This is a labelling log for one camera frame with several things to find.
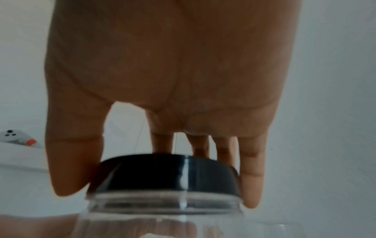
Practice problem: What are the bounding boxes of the person's left hand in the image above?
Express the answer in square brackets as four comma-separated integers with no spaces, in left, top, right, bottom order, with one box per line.
[0,213,201,238]

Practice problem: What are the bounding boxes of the person's right hand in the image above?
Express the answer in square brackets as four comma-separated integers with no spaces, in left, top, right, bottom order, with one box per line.
[44,0,302,209]

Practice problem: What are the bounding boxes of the large black lid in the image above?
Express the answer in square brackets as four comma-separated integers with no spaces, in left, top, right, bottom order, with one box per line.
[86,153,243,201]

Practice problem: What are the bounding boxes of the large transparent jar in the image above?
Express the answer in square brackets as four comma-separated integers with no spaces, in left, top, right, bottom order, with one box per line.
[73,189,247,238]

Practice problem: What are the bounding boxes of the white panelled door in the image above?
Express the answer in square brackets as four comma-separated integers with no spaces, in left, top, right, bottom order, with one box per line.
[102,102,154,156]

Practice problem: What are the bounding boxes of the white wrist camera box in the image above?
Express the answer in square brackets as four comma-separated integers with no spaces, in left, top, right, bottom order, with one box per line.
[0,128,49,174]

